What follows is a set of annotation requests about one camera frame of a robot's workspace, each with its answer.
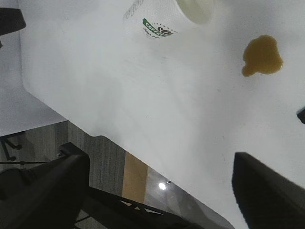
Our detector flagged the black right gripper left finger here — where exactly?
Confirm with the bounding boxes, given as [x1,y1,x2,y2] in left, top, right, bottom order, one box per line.
[0,142,90,229]

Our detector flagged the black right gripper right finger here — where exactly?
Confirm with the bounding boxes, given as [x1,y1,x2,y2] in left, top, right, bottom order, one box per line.
[232,152,305,229]

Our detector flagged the white paper coffee cup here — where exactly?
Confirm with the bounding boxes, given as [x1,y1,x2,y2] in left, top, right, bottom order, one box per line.
[121,0,215,48]

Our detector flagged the brown coffee spill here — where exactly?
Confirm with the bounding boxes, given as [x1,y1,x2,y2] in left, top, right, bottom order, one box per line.
[242,35,284,77]

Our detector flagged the purple and black cloth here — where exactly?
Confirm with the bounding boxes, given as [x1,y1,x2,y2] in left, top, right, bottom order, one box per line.
[297,106,305,125]

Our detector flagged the black office chair base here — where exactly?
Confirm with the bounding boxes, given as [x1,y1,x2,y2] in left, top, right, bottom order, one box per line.
[0,137,22,162]

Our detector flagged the black metal table frame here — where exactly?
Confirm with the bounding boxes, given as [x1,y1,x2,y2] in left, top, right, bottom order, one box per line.
[76,186,201,229]

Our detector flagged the brown floor tape strip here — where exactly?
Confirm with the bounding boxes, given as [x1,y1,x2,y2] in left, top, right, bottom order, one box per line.
[122,152,149,204]

